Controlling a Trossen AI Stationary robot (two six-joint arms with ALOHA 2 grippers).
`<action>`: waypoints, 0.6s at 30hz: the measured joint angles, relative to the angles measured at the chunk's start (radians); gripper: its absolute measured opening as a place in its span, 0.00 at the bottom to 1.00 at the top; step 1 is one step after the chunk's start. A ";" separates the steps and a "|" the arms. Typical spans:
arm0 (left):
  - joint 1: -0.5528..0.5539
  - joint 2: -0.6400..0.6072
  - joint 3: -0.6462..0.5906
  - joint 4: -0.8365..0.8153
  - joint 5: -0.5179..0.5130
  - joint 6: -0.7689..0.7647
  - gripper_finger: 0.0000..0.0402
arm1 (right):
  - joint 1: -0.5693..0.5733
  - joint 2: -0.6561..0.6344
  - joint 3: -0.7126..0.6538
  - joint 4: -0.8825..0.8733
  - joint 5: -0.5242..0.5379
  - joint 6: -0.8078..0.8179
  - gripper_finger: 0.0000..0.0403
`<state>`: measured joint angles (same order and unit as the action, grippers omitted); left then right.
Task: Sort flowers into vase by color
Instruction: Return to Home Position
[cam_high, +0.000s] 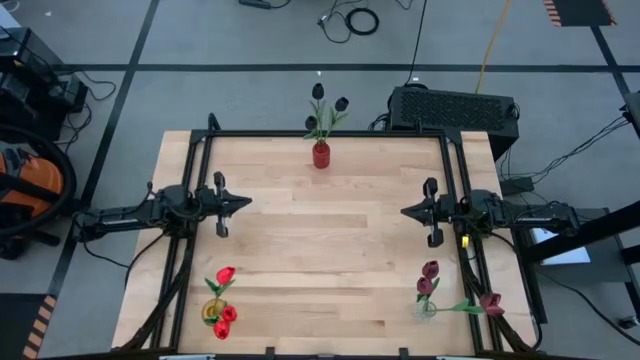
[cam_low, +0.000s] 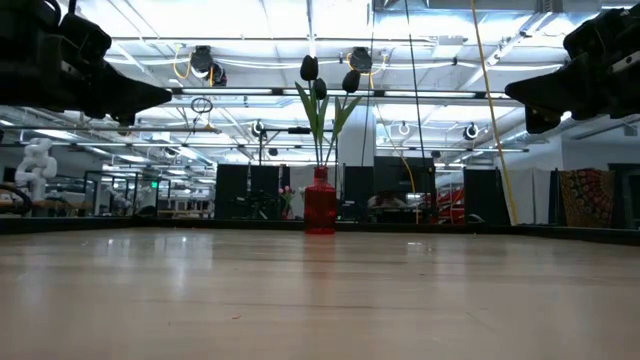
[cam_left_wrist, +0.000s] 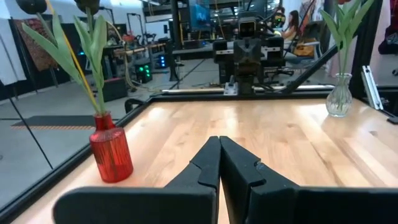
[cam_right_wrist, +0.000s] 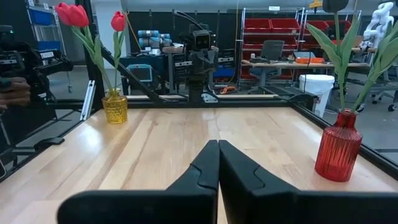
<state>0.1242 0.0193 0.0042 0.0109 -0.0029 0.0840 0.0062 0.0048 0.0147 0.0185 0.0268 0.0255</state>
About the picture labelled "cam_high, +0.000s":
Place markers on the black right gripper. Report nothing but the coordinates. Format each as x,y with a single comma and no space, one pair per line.
452,210

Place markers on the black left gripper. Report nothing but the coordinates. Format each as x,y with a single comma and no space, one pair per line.
205,201

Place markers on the dark red artificial tulip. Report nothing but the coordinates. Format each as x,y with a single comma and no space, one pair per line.
430,269
492,302
424,286

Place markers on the black artificial tulip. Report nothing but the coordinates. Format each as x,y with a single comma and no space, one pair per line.
311,122
341,103
318,91

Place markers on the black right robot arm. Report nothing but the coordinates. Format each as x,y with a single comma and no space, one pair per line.
540,217

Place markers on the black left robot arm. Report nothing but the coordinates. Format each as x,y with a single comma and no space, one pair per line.
125,216

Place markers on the red vase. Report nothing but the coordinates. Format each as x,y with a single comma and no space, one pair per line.
321,155

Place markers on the clear glass vase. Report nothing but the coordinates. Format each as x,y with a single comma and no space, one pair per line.
424,312

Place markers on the amber glass vase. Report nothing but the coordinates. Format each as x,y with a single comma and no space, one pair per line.
206,312

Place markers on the black computer case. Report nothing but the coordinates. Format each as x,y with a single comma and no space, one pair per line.
450,115

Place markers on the black power brick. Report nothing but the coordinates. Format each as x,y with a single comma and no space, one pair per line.
517,186

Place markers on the white paper sheet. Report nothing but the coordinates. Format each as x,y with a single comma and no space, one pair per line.
565,250

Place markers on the dark grey side table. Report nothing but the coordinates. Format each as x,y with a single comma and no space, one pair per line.
605,280

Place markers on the black power strip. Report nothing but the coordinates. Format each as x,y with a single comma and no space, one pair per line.
255,4

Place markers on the orange vacuum cleaner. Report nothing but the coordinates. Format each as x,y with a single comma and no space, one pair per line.
35,180

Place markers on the black power adapter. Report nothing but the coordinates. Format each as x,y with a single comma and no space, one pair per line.
627,322

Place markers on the black mat with hazard stripes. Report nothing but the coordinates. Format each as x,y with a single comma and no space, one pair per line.
20,325
580,12

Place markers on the black equipment rack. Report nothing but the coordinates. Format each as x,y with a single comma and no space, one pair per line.
30,65

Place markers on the black aluminium table frame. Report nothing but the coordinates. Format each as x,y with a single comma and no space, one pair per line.
350,133

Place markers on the black diagonal frame beam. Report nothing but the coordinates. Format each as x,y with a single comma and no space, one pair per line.
590,230

